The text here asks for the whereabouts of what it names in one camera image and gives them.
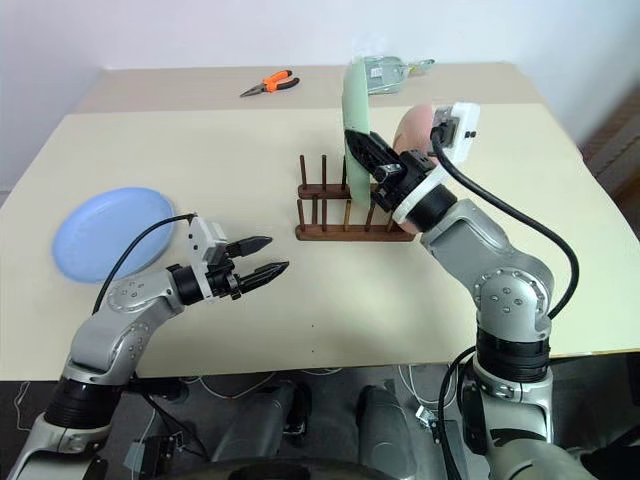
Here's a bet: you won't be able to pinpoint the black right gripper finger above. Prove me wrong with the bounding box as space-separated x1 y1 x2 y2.
344 130 402 177

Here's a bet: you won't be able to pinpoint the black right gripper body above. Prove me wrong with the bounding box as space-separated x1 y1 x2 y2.
371 148 436 214

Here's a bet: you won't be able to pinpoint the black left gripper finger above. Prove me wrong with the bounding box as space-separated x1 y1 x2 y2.
231 235 274 259
239 259 292 294

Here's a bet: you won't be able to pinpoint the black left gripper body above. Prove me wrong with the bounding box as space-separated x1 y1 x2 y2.
204 242 245 302

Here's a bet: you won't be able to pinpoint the green plate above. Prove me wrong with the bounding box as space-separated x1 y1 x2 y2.
340 58 375 207

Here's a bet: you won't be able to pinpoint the wooden dish rack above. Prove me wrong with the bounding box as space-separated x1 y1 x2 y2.
294 153 417 243

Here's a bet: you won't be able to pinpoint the pink plate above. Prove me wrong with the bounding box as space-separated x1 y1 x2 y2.
391 104 442 234

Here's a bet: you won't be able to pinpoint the clear plastic bag with hardware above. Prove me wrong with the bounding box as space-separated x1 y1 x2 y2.
348 34 436 97

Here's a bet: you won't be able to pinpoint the blue plate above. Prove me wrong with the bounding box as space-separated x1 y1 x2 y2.
51 186 178 285

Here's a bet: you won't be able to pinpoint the dark rounded robot leg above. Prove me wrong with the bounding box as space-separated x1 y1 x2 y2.
212 382 314 464
355 383 419 480

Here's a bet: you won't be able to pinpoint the small grey box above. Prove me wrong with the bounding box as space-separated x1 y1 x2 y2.
123 439 151 472

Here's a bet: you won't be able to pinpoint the dark rounded robot waist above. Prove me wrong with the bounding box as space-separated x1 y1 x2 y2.
187 458 406 480

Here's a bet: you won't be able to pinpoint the dark brown furniture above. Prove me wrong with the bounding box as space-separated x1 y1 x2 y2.
579 87 640 204

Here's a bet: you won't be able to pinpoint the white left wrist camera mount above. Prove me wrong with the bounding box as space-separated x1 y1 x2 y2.
186 214 229 302

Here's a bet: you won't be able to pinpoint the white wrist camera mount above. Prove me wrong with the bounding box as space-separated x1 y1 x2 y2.
186 214 229 302
391 101 482 226

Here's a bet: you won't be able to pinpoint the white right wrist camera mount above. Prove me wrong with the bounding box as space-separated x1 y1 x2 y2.
391 101 482 226

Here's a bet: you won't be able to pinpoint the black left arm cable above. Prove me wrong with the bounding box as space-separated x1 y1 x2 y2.
92 213 198 315

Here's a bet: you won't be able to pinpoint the thin white floor cable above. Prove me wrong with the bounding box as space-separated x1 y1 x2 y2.
398 363 444 417
198 367 344 402

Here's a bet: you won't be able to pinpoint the orange handled pliers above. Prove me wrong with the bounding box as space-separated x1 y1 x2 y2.
238 69 302 99

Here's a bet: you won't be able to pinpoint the thin black floor cable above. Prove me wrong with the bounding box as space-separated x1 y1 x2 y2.
127 382 214 464

